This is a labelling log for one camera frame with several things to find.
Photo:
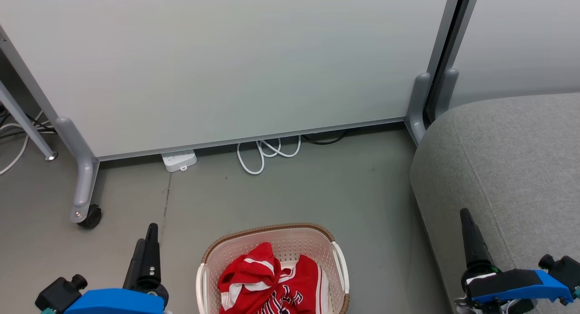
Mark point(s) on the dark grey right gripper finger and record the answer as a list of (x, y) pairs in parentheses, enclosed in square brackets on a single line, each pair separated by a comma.
[(475, 241)]

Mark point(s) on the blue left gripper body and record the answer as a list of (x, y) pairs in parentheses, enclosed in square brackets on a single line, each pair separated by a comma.
[(118, 301)]

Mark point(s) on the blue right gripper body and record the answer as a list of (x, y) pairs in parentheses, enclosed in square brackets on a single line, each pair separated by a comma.
[(507, 284)]

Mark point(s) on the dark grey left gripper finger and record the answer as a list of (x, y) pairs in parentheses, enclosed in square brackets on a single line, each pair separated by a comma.
[(153, 255), (136, 264)]

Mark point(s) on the red shorts white stripes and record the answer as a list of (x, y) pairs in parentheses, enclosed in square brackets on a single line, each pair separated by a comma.
[(247, 277)]

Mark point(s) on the red basketball jersey with number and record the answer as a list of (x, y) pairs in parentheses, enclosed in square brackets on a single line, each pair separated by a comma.
[(301, 282)]

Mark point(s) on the grey fabric sofa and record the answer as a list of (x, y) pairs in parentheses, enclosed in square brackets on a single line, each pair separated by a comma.
[(507, 169)]

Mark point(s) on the black caster wheel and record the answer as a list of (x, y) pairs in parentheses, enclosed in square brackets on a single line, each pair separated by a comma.
[(92, 217)]

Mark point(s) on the white power strip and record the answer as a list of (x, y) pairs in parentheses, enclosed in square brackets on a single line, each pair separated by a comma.
[(179, 160)]

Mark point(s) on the grey partition leg with caster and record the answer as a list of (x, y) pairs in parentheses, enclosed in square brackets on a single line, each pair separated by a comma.
[(84, 178)]

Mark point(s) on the white laundry basket brown rim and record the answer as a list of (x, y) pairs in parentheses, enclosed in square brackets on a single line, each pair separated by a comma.
[(290, 241)]

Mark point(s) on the grey metal table leg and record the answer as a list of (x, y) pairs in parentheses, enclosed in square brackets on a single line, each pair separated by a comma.
[(27, 123)]

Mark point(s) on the large white partition panel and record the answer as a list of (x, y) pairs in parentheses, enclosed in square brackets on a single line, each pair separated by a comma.
[(217, 65)]

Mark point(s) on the narrow white partition panel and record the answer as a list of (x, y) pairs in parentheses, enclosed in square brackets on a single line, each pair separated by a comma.
[(521, 37)]

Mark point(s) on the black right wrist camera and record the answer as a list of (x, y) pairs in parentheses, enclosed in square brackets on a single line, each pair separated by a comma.
[(564, 268)]

